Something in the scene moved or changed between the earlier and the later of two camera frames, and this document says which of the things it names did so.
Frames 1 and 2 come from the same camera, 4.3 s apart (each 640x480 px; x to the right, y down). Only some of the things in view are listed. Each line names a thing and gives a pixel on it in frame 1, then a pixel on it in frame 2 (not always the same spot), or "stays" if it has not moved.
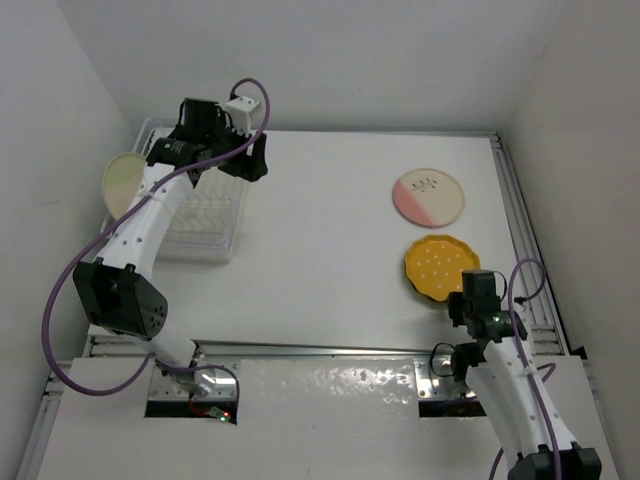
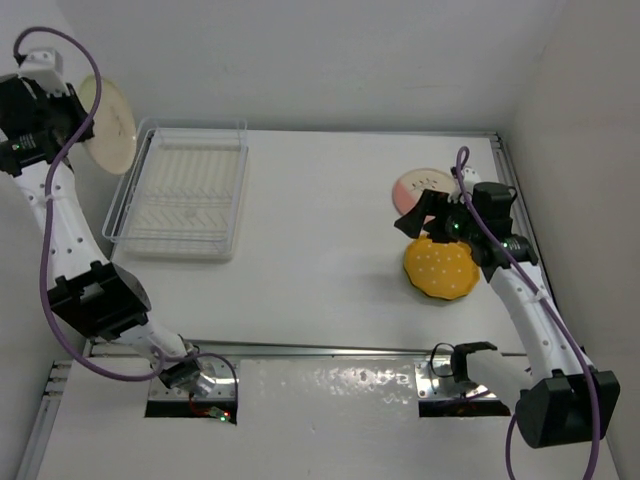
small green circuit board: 222,415 stays
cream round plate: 121,179 to 112,146
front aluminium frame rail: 250,349 stays
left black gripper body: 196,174 to 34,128
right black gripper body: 457,307 to 460,225
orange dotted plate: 434,265 stays
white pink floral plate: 428,198 stays
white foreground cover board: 297,419 stays
